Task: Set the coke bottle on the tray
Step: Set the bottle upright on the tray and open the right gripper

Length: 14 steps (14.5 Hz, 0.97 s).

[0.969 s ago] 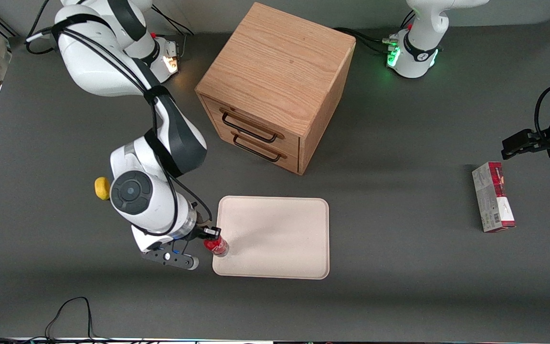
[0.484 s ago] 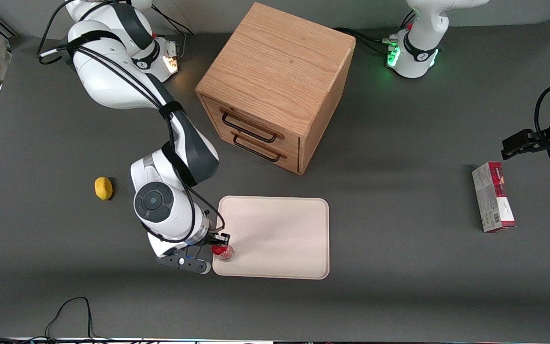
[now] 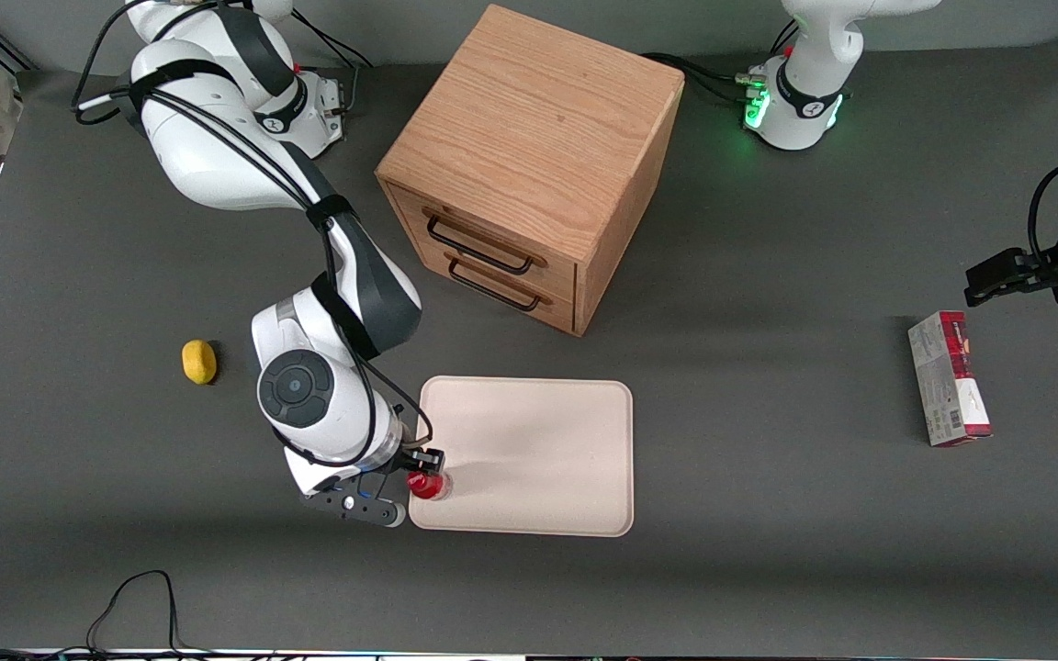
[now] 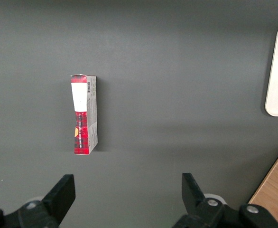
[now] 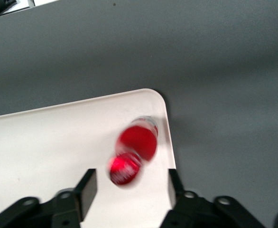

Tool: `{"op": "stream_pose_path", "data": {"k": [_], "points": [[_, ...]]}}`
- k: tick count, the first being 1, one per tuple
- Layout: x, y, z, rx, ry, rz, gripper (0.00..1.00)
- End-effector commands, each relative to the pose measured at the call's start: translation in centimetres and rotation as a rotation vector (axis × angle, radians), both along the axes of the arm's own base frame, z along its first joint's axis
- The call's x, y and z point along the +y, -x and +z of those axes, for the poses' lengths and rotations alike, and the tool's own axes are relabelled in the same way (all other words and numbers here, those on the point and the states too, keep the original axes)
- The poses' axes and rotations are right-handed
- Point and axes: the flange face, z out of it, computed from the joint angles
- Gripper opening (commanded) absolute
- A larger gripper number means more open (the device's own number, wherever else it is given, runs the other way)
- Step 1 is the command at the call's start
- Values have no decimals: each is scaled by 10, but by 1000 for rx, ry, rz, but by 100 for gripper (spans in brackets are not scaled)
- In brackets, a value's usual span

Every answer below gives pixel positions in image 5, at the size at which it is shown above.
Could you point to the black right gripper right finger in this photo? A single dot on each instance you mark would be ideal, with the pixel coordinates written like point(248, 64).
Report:
point(179, 202)

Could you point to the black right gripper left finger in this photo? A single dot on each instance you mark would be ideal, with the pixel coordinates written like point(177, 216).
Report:
point(88, 187)

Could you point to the red coke bottle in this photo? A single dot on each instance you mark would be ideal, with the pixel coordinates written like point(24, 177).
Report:
point(139, 142)

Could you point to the cream plastic tray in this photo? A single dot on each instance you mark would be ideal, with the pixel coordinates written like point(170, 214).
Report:
point(46, 147)

